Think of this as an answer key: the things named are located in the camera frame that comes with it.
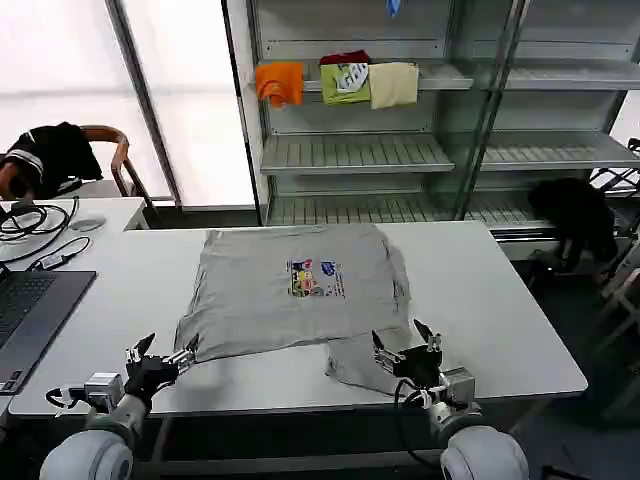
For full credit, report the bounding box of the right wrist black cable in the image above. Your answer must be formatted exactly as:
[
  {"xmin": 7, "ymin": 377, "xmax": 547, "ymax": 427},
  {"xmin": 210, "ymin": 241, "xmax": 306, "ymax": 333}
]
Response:
[{"xmin": 392, "ymin": 375, "xmax": 451, "ymax": 410}]

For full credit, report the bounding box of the white table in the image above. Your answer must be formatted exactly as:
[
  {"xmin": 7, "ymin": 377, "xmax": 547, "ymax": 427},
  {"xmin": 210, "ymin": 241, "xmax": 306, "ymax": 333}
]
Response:
[{"xmin": 8, "ymin": 221, "xmax": 589, "ymax": 417}]

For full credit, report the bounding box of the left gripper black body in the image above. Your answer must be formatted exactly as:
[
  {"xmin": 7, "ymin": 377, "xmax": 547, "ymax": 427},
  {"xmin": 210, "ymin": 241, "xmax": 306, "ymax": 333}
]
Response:
[{"xmin": 123, "ymin": 353, "xmax": 180, "ymax": 400}]

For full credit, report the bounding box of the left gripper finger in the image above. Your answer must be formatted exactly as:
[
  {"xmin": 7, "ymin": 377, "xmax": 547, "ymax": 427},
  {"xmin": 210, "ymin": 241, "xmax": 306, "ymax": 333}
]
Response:
[
  {"xmin": 124, "ymin": 332, "xmax": 157, "ymax": 366},
  {"xmin": 167, "ymin": 333, "xmax": 201, "ymax": 374}
]

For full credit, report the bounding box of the grey metal shelf rack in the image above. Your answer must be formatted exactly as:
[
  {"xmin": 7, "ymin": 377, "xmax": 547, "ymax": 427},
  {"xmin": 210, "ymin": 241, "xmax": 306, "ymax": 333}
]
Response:
[{"xmin": 221, "ymin": 0, "xmax": 640, "ymax": 242}]

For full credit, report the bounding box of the coiled black cable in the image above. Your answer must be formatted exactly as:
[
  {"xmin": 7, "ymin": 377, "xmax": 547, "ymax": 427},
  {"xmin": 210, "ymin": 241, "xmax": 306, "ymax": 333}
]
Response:
[{"xmin": 0, "ymin": 196, "xmax": 81, "ymax": 247}]

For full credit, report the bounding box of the white power adapter with cable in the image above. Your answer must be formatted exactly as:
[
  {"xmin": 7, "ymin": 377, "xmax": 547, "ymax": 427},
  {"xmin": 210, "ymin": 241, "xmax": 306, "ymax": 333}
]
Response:
[{"xmin": 0, "ymin": 236, "xmax": 94, "ymax": 274}]

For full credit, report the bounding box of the wooden chair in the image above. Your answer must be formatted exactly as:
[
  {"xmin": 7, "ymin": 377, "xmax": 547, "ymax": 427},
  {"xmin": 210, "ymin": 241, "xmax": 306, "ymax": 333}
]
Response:
[{"xmin": 78, "ymin": 124, "xmax": 152, "ymax": 202}]

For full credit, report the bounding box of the black jacket with white stripes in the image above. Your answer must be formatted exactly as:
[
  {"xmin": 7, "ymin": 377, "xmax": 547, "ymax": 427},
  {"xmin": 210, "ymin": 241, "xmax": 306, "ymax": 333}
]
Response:
[{"xmin": 0, "ymin": 121, "xmax": 105, "ymax": 201}]

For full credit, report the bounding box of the black cloth bundle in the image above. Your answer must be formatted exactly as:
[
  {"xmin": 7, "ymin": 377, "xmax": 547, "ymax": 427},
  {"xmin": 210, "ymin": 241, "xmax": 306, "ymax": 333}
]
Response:
[{"xmin": 527, "ymin": 176, "xmax": 622, "ymax": 274}]

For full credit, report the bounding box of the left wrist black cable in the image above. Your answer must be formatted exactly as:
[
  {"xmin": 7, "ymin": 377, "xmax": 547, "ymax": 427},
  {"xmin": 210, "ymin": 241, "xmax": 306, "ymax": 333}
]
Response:
[{"xmin": 45, "ymin": 383, "xmax": 92, "ymax": 417}]

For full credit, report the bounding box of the black folding rack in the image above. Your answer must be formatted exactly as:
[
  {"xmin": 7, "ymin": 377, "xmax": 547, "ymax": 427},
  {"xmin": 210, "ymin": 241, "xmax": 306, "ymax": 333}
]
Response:
[{"xmin": 588, "ymin": 138, "xmax": 640, "ymax": 202}]

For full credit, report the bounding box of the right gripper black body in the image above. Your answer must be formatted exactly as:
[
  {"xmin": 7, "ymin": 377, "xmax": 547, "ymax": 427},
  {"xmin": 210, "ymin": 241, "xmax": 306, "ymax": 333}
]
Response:
[{"xmin": 392, "ymin": 343, "xmax": 446, "ymax": 389}]

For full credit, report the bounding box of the grey printed t-shirt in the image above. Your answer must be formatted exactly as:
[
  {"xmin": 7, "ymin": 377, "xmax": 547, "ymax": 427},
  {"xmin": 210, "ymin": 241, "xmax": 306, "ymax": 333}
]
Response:
[{"xmin": 173, "ymin": 223, "xmax": 414, "ymax": 397}]

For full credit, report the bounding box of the dark grey laptop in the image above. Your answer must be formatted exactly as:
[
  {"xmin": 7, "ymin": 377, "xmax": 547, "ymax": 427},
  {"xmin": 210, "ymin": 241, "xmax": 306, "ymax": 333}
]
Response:
[{"xmin": 0, "ymin": 268, "xmax": 98, "ymax": 397}]

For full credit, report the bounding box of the pale frame chair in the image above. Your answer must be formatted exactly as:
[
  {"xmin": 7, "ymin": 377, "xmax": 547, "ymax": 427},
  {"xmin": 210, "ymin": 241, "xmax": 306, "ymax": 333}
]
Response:
[{"xmin": 597, "ymin": 268, "xmax": 640, "ymax": 354}]

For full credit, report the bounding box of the white side desk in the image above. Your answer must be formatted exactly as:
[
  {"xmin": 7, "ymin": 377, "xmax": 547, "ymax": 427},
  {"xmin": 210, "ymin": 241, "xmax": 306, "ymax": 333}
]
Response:
[{"xmin": 0, "ymin": 196, "xmax": 147, "ymax": 274}]

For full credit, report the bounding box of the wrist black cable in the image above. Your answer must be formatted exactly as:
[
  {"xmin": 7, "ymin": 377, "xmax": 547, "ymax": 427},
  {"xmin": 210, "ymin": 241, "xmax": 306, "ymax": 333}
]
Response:
[
  {"xmin": 392, "ymin": 375, "xmax": 451, "ymax": 410},
  {"xmin": 45, "ymin": 383, "xmax": 92, "ymax": 417}
]

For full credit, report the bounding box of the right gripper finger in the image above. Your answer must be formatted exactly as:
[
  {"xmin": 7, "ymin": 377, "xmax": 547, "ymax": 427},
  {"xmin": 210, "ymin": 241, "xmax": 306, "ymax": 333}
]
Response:
[
  {"xmin": 370, "ymin": 329, "xmax": 402, "ymax": 374},
  {"xmin": 411, "ymin": 317, "xmax": 444, "ymax": 354}
]

